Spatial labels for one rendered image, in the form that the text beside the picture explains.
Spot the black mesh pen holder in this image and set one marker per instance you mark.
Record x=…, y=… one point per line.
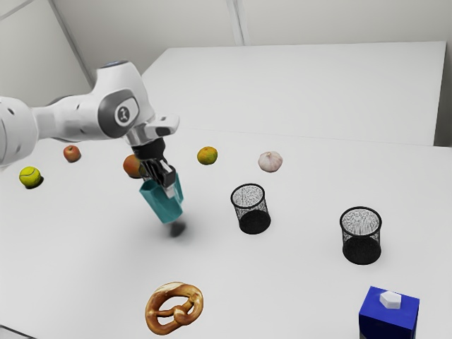
x=250, y=208
x=361, y=234

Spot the small red apple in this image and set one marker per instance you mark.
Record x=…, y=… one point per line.
x=72, y=153

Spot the large red apple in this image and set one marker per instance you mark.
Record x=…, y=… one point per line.
x=132, y=166

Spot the orange mandarin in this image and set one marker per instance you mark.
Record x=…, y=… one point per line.
x=207, y=155

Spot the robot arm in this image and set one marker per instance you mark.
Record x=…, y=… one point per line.
x=70, y=113

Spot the teal faceted mug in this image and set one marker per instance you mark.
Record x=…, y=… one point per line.
x=163, y=203

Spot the yellow tennis ball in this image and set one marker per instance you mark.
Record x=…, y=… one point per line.
x=29, y=177

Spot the blue carton with white cap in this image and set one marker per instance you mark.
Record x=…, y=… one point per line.
x=387, y=318

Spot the garlic bulb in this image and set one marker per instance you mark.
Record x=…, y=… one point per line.
x=270, y=161

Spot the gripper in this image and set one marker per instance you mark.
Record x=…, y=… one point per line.
x=151, y=152

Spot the brown pretzel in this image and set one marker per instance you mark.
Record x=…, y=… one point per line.
x=174, y=307

